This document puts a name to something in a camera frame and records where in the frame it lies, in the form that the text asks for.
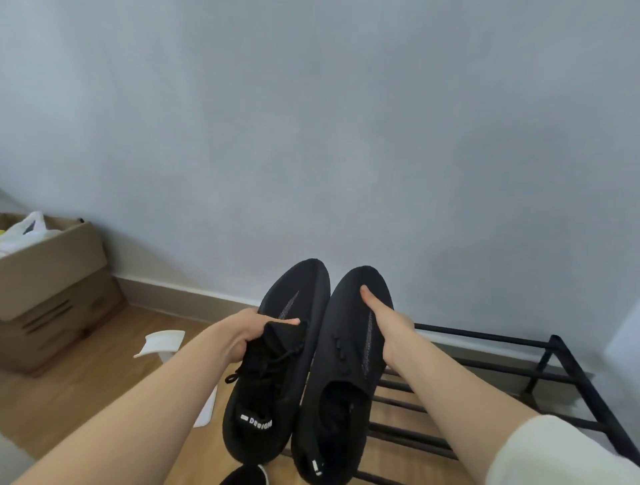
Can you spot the person's right hand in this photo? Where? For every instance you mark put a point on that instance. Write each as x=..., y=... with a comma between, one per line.
x=396, y=339

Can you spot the person's left hand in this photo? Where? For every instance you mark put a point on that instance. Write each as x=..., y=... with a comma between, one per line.
x=241, y=331

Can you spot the person's right thumb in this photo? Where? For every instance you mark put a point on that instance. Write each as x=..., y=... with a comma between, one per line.
x=375, y=306

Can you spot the person's left thumb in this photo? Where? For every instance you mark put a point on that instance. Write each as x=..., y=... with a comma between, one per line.
x=278, y=323

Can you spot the black knit sneaker white tag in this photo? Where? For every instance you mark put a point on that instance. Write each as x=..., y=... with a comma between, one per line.
x=280, y=379

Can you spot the person's left forearm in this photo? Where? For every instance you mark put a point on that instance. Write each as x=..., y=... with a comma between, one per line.
x=145, y=399

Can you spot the person's right forearm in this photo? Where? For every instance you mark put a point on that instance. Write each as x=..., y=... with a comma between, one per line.
x=450, y=409

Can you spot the white and beige baseboard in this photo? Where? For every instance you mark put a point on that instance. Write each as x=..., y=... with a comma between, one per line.
x=180, y=297

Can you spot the white flat strip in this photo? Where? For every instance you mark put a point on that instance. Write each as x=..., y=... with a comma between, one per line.
x=206, y=409

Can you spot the white plastic piece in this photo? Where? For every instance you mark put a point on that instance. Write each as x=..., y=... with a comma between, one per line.
x=160, y=342

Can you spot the black shoe with white sole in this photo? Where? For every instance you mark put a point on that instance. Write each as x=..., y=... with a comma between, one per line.
x=247, y=475

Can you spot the black metal shoe rack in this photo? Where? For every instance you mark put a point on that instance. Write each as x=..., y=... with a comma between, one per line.
x=560, y=379

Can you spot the printed cardboard box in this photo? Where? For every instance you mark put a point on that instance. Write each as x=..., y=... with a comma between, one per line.
x=60, y=325

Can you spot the open cardboard box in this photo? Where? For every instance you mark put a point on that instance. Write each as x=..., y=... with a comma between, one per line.
x=55, y=270

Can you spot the white sleeve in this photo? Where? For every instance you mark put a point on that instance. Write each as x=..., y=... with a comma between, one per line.
x=565, y=454

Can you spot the white plastic bag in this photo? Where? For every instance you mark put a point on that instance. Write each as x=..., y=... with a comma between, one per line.
x=27, y=235

